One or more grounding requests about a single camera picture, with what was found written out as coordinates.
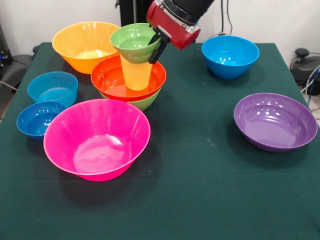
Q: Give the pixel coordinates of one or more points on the translucent teal plastic bowl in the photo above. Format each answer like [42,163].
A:
[50,87]

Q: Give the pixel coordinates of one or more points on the black pedestal foot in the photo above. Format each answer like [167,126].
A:
[15,67]
[303,65]

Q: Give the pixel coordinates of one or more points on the dark green table cloth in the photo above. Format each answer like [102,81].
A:
[200,195]

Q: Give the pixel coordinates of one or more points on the small green ribbed bowl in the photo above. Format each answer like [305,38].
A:
[127,40]

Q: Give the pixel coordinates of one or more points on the large green plastic bowl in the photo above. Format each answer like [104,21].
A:
[145,102]

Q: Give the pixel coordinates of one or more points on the purple plastic bowl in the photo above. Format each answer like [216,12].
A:
[275,120]

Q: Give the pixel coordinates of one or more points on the pink plastic bowl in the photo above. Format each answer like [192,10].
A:
[97,140]

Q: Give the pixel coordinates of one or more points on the small dark blue bowl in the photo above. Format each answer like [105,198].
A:
[35,120]

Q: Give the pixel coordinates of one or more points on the red plastic bowl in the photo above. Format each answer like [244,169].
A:
[110,82]

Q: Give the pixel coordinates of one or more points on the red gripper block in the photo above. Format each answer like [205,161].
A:
[172,27]

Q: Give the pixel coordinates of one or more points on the yellow plastic cup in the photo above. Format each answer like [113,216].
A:
[136,77]

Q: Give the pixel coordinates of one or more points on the bright blue plastic bowl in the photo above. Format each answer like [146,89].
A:
[232,57]

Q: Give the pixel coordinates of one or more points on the orange plastic bowl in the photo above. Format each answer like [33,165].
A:
[75,42]

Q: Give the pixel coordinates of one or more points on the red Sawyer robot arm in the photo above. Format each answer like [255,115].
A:
[192,7]

